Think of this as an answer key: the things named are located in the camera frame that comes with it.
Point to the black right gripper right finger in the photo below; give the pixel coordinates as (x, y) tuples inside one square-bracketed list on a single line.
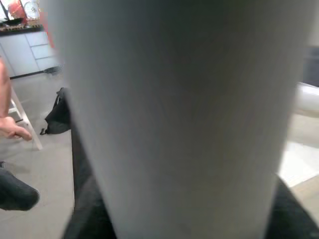
[(294, 219)]

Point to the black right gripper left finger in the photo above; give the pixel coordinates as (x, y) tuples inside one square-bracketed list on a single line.
[(89, 211)]

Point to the person bare hand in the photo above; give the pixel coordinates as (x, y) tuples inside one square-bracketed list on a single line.
[(12, 128)]

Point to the white plastic table top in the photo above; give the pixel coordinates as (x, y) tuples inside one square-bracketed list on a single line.
[(304, 159)]

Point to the person dark trouser leg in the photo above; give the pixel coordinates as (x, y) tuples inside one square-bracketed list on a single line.
[(15, 191)]

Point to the black backpack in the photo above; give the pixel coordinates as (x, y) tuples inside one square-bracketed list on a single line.
[(58, 117)]

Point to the black floor brush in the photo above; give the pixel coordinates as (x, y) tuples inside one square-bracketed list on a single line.
[(53, 69)]

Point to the white drawer cabinet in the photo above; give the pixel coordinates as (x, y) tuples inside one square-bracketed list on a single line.
[(20, 52)]

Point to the black frying pan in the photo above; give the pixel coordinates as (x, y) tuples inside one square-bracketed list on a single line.
[(12, 22)]

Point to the red container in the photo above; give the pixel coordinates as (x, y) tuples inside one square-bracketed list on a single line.
[(16, 8)]

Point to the white step stool frame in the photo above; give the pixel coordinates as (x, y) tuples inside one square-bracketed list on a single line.
[(30, 124)]

